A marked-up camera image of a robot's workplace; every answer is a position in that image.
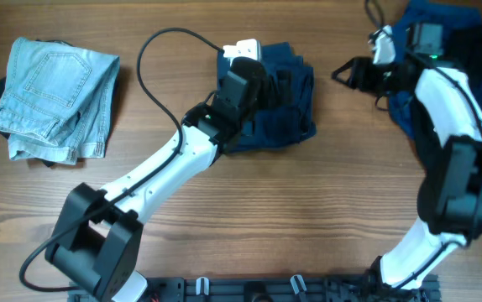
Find dark blue shorts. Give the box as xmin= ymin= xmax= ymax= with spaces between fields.
xmin=231 ymin=42 xmax=317 ymax=154

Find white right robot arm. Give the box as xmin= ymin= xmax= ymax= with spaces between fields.
xmin=332 ymin=23 xmax=482 ymax=291

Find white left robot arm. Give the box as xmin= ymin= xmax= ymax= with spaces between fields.
xmin=45 ymin=57 xmax=293 ymax=301

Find blue garment in pile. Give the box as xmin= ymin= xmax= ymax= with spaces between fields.
xmin=387 ymin=0 xmax=482 ymax=142

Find black garment in pile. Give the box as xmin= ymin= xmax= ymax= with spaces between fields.
xmin=408 ymin=23 xmax=482 ymax=169

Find light blue denim jeans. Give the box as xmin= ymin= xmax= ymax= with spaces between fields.
xmin=0 ymin=38 xmax=120 ymax=165

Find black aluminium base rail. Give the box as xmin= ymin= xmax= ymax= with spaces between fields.
xmin=67 ymin=274 xmax=442 ymax=302

